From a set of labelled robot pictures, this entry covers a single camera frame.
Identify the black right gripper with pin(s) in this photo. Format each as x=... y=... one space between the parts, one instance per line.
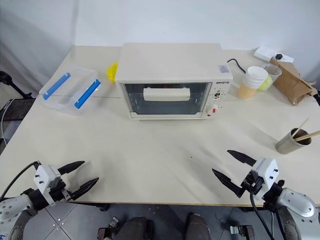
x=253 y=183

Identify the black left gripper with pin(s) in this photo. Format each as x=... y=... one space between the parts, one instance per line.
x=60 y=191

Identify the white knob with red marker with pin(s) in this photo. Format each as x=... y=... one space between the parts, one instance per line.
x=214 y=111

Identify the small oven dial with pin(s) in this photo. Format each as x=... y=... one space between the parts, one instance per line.
x=217 y=95

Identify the glass oven door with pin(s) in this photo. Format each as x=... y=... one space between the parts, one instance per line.
x=165 y=108

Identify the cream toaster oven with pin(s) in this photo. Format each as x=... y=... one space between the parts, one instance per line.
x=170 y=62

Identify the grey metal cylinder holder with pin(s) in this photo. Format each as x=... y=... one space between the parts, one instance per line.
x=287 y=145

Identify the dark rounded shape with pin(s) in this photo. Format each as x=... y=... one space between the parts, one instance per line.
x=136 y=228
x=197 y=226

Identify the brown paper cup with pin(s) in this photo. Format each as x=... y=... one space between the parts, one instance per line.
x=246 y=92

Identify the wooden chopstick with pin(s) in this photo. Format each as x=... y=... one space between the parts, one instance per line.
x=301 y=127
x=308 y=135

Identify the blue container clip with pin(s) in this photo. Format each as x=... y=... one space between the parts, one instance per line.
x=56 y=86
x=87 y=93

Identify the clear plastic storage container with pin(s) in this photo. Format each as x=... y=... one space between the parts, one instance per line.
x=67 y=87

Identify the white paper cup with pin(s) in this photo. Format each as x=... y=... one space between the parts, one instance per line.
x=255 y=76

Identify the brown paper bag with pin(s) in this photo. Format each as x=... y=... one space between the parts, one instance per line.
x=292 y=82

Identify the clear plastic cup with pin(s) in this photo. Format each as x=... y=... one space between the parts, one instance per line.
x=275 y=71

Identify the black stand part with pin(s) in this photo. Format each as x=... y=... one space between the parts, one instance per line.
x=316 y=95

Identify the yellow plastic object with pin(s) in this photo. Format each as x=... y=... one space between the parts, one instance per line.
x=112 y=71

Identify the black tripod stand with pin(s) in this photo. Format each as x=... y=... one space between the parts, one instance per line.
x=12 y=85

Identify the white power strip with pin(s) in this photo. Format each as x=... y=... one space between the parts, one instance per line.
x=265 y=53

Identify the black power plug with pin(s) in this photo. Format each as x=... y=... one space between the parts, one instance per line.
x=280 y=56

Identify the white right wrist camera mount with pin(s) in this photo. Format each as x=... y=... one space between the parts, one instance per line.
x=266 y=171

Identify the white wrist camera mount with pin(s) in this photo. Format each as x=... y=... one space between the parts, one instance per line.
x=266 y=171
x=43 y=177

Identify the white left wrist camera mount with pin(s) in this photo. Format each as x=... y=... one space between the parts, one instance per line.
x=43 y=177

